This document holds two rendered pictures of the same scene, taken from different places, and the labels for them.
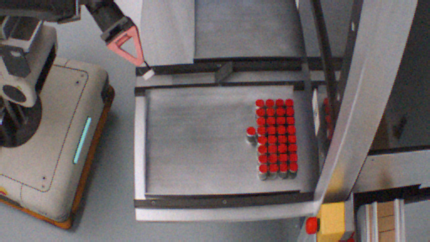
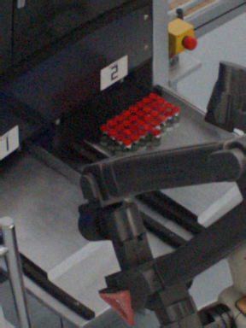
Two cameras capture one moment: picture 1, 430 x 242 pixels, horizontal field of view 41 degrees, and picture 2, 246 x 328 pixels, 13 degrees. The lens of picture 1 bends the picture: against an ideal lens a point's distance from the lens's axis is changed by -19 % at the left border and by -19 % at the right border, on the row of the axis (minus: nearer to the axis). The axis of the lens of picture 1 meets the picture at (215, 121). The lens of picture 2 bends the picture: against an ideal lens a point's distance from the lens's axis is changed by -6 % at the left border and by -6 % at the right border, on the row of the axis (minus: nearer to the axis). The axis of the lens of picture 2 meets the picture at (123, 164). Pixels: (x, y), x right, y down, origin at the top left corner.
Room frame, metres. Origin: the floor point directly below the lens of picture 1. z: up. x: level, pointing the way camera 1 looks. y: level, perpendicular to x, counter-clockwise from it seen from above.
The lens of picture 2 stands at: (2.09, 1.15, 2.56)
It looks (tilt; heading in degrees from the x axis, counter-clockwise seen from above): 43 degrees down; 223
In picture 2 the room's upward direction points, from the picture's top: straight up
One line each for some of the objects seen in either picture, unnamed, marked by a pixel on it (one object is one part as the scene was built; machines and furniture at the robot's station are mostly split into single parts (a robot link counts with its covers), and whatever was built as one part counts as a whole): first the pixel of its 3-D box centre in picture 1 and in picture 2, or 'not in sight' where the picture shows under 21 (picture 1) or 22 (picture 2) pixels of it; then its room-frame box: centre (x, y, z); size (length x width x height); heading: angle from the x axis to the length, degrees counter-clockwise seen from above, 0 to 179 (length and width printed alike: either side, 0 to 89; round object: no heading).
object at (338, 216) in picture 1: (333, 223); (175, 35); (0.41, -0.24, 0.99); 0.08 x 0.07 x 0.07; 90
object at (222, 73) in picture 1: (201, 73); (141, 197); (0.83, 0.03, 0.91); 0.14 x 0.03 x 0.06; 90
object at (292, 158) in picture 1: (291, 138); (129, 119); (0.66, -0.17, 0.90); 0.18 x 0.02 x 0.05; 179
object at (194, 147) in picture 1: (221, 142); (180, 154); (0.66, -0.01, 0.90); 0.34 x 0.26 x 0.04; 89
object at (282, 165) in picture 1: (280, 139); (137, 123); (0.66, -0.14, 0.90); 0.18 x 0.02 x 0.05; 179
